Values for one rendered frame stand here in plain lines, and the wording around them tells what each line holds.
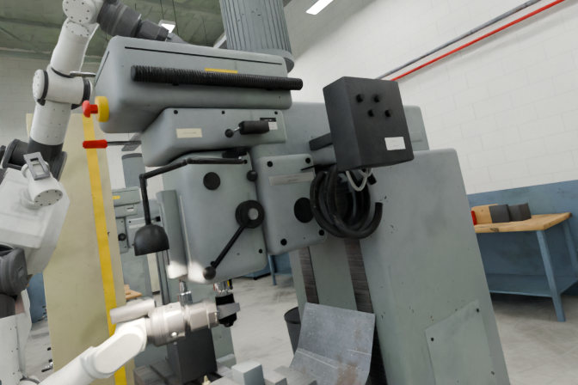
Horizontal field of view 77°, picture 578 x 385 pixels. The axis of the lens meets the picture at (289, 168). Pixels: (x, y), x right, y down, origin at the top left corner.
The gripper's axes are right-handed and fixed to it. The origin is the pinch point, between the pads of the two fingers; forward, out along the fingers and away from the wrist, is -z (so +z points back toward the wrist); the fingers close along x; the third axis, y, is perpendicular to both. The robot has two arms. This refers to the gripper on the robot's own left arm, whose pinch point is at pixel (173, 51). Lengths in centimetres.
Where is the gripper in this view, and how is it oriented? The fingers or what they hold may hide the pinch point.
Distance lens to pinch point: 110.9
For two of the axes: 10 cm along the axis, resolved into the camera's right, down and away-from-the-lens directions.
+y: 2.6, -9.0, 3.6
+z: -8.2, -4.0, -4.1
